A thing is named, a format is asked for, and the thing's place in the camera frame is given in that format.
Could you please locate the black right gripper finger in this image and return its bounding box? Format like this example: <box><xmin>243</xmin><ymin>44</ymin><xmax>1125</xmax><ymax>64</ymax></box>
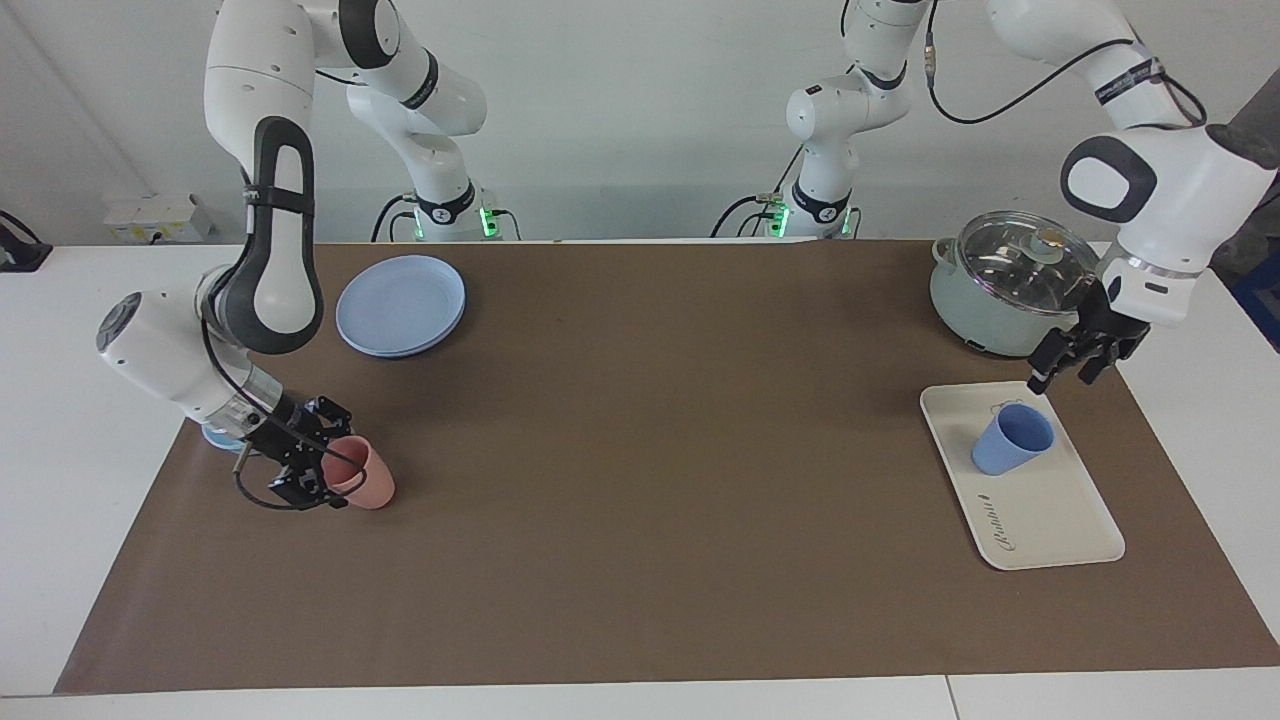
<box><xmin>313</xmin><ymin>396</ymin><xmax>354</xmax><ymax>443</ymax></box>
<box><xmin>268</xmin><ymin>473</ymin><xmax>351</xmax><ymax>511</ymax></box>

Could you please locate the pink plastic cup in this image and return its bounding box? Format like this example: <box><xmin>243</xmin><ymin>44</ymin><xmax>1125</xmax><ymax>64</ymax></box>
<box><xmin>321</xmin><ymin>434</ymin><xmax>397</xmax><ymax>512</ymax></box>

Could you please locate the blue plastic cup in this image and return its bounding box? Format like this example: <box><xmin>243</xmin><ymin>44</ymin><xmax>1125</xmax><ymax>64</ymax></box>
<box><xmin>970</xmin><ymin>402</ymin><xmax>1057</xmax><ymax>478</ymax></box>

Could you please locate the cream rectangular tray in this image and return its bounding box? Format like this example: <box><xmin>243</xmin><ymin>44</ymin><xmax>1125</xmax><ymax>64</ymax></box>
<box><xmin>919</xmin><ymin>380</ymin><xmax>1127</xmax><ymax>572</ymax></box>

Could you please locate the light blue bowl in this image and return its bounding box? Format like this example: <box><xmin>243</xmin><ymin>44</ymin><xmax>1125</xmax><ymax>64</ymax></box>
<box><xmin>200</xmin><ymin>420</ymin><xmax>263</xmax><ymax>455</ymax></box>

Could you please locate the pale green cooking pot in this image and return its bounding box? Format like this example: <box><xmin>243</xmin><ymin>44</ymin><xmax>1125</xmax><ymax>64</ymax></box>
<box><xmin>929</xmin><ymin>236</ymin><xmax>1106</xmax><ymax>359</ymax></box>

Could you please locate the glass pot lid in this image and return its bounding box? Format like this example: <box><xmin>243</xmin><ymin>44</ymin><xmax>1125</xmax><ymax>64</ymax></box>
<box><xmin>954</xmin><ymin>209</ymin><xmax>1103</xmax><ymax>309</ymax></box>

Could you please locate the blue plastic plate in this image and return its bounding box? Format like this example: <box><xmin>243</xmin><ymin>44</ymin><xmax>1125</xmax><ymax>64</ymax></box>
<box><xmin>334</xmin><ymin>254</ymin><xmax>468</xmax><ymax>360</ymax></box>

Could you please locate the blue crate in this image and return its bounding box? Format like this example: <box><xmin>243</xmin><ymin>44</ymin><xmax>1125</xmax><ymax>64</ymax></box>
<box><xmin>1231</xmin><ymin>249</ymin><xmax>1280</xmax><ymax>353</ymax></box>

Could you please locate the white power strip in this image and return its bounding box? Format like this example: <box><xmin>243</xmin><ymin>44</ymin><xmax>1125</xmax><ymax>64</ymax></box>
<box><xmin>102</xmin><ymin>192</ymin><xmax>214</xmax><ymax>245</ymax></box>

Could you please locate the brown table mat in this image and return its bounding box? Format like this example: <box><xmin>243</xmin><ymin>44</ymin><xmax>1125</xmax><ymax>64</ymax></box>
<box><xmin>53</xmin><ymin>239</ymin><xmax>1280</xmax><ymax>695</ymax></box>

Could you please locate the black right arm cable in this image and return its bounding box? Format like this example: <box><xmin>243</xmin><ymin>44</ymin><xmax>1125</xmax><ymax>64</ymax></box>
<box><xmin>199</xmin><ymin>170</ymin><xmax>347</xmax><ymax>512</ymax></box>

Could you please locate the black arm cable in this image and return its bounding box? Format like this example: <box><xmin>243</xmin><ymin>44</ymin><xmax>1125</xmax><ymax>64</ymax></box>
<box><xmin>923</xmin><ymin>0</ymin><xmax>1208</xmax><ymax>128</ymax></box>
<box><xmin>199</xmin><ymin>170</ymin><xmax>347</xmax><ymax>512</ymax></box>

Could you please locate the black base cable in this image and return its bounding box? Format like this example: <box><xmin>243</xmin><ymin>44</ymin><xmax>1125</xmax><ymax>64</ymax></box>
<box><xmin>710</xmin><ymin>148</ymin><xmax>807</xmax><ymax>240</ymax></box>
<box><xmin>370</xmin><ymin>193</ymin><xmax>523</xmax><ymax>242</ymax></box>

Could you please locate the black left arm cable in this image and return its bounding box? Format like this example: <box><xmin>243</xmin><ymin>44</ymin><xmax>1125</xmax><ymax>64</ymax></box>
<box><xmin>923</xmin><ymin>0</ymin><xmax>1208</xmax><ymax>128</ymax></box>

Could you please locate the black clamp mount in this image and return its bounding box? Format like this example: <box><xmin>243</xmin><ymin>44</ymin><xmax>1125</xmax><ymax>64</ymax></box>
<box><xmin>0</xmin><ymin>209</ymin><xmax>54</xmax><ymax>274</ymax></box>

